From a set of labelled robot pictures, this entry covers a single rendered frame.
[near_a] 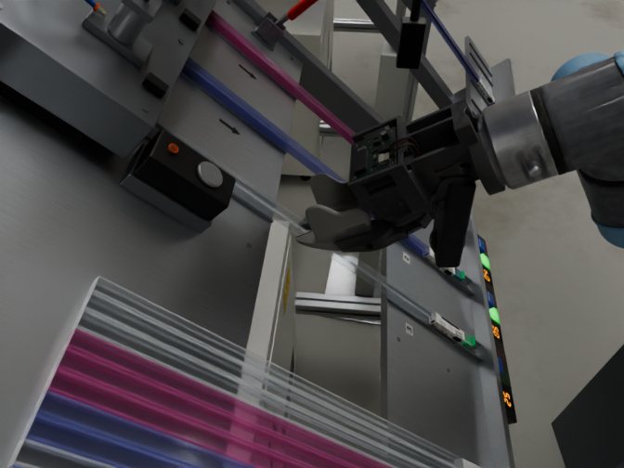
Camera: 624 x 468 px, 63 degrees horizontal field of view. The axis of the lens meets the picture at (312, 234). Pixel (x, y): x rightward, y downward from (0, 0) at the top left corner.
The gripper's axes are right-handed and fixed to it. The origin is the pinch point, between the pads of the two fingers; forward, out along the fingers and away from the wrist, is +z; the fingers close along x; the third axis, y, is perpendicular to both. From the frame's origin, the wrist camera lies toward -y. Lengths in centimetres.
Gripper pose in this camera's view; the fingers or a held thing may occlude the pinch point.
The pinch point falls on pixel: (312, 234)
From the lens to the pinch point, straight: 54.9
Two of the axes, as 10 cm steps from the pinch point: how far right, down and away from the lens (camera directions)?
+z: -8.4, 3.0, 4.5
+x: -0.9, 7.5, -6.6
